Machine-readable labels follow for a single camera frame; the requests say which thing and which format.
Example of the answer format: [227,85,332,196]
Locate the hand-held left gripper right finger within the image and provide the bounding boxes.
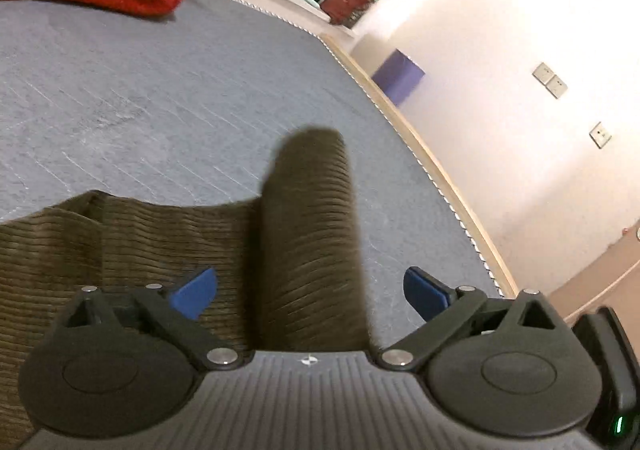
[377,266,572,373]

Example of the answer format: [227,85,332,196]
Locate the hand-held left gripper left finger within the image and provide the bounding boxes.
[62,266,247,372]

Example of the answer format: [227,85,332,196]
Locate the olive corduroy pants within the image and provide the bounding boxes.
[0,127,372,450]

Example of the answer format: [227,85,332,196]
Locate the grey quilted mat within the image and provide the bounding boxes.
[0,0,507,353]

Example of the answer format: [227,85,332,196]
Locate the purple box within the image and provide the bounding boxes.
[372,49,427,107]

